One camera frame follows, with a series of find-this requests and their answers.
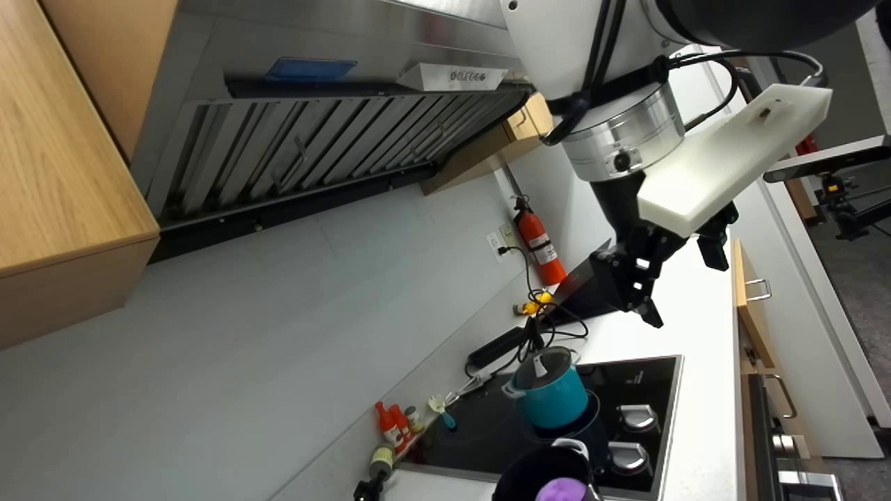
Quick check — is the black cooktop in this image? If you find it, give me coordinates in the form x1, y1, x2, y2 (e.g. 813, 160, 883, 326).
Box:
409, 355, 684, 500

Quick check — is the dark glass bottle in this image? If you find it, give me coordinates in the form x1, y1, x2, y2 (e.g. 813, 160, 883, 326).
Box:
352, 445, 397, 501

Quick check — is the yellow plug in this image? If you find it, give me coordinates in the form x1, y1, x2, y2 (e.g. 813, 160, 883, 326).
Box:
514, 291, 555, 317

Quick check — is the grey pot lid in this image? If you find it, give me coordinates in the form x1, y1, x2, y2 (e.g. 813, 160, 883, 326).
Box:
514, 347, 581, 391

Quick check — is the stove knob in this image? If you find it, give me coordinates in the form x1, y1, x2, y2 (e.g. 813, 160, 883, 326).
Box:
608, 441, 654, 478
617, 404, 661, 434

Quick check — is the camera on tripod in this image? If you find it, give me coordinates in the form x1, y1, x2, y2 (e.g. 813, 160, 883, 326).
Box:
762, 135, 891, 242

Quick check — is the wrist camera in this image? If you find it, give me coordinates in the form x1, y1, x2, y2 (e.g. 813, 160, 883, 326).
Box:
636, 83, 833, 239

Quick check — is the black cable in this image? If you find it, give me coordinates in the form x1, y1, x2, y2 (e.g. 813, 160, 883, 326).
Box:
497, 245, 590, 352

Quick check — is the black pot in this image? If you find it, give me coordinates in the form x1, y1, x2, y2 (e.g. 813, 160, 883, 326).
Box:
491, 438, 604, 501

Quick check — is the blue card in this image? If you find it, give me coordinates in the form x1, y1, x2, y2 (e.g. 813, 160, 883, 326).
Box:
266, 57, 358, 84

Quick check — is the metal whisk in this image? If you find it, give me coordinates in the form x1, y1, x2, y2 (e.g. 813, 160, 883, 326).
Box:
444, 375, 493, 409

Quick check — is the steel range hood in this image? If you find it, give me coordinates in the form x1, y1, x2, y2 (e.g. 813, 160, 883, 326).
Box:
131, 0, 538, 264

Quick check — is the small wooden wall cabinet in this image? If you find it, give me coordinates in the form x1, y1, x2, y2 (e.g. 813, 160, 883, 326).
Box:
420, 93, 555, 196

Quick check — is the teal pot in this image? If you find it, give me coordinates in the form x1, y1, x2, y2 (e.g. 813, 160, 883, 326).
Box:
502, 347, 590, 431

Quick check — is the large wooden wall cabinet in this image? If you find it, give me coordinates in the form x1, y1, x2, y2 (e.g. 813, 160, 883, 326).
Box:
0, 0, 179, 351

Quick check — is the oven door handle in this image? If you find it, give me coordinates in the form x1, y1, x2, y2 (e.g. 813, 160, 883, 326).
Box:
762, 374, 798, 420

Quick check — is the black power strip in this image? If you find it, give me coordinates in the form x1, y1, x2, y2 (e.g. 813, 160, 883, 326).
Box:
465, 325, 531, 370

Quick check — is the black flat panel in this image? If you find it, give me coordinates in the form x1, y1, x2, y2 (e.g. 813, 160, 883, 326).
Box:
549, 239, 629, 325

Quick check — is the purple toy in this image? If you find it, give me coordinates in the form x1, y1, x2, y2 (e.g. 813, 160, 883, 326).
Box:
534, 477, 590, 501

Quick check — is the red fire extinguisher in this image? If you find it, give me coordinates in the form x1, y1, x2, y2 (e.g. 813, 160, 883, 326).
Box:
511, 196, 568, 287

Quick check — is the oven door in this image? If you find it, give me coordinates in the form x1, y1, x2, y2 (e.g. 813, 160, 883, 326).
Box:
740, 372, 844, 501

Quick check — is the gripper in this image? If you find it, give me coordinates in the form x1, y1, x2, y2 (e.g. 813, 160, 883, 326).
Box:
590, 170, 741, 329

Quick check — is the wooden drawer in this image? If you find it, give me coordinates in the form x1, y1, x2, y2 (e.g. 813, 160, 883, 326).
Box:
730, 238, 778, 370

